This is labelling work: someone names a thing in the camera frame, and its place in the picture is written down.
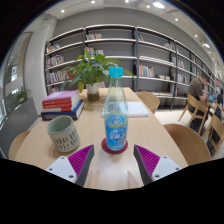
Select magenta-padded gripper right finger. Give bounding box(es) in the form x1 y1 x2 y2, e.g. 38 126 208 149
133 143 183 187

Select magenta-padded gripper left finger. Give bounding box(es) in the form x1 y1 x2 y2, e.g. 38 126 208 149
45 143 95 188

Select clear bottle with blue cap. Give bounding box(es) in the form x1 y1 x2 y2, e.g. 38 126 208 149
103 66 130 153

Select patterned ceramic mug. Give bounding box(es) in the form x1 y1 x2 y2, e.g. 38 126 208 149
46 115 81 154

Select red book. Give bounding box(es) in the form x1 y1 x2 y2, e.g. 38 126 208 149
42 98 81 108
42 102 82 113

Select open white booklet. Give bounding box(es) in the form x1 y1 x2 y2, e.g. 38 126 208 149
101 100 150 119

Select slatted wooden chairs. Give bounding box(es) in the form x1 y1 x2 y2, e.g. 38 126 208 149
178 93 224 158

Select pink book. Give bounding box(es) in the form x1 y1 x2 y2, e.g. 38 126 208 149
42 89 81 104

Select small green window plant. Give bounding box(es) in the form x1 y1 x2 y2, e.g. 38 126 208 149
13 86 31 104

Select person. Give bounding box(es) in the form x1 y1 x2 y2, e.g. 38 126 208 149
187 73 211 128
214 88 224 111

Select laptop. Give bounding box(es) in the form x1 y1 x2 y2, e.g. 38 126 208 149
207 92 217 104

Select green potted plant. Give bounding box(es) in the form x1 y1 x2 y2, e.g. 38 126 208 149
59 49 134 103

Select round ceiling lights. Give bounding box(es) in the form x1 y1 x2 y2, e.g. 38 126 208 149
59 0 211 49

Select grey wall shelf unit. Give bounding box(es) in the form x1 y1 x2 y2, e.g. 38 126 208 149
44 23 224 111

